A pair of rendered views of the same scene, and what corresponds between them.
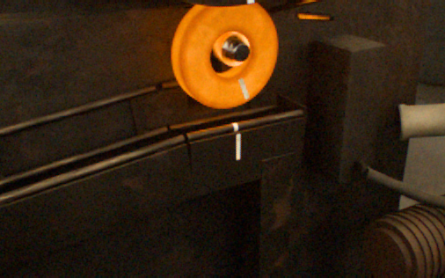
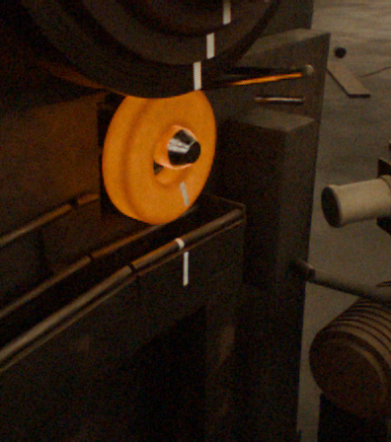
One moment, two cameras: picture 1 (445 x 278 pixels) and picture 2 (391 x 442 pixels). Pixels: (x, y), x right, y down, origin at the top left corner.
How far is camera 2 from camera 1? 0.26 m
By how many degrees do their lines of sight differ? 19
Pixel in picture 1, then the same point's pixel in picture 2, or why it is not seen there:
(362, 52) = (296, 130)
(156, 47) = (67, 152)
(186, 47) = (129, 152)
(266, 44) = (204, 136)
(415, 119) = (353, 201)
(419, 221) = (377, 324)
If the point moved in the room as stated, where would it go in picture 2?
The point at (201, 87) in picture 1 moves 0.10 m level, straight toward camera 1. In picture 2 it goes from (144, 200) to (185, 239)
